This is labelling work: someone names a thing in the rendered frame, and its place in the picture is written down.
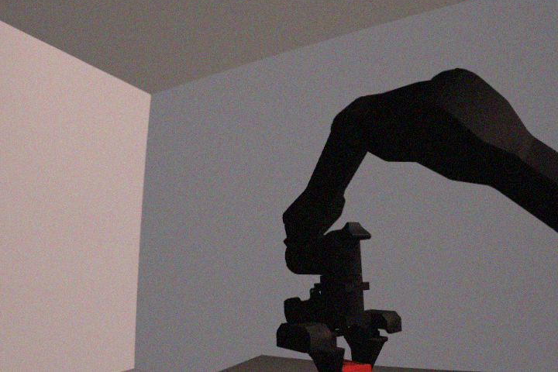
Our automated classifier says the red block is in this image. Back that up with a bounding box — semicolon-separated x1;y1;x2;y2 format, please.
342;359;371;372

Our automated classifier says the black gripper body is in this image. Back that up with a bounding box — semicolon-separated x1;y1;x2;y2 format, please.
277;274;401;353

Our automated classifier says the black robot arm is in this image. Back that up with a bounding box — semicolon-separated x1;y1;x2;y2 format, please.
282;68;558;276

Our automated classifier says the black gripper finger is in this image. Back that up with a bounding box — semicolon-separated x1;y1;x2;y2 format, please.
308;347;345;372
344;334;388;371

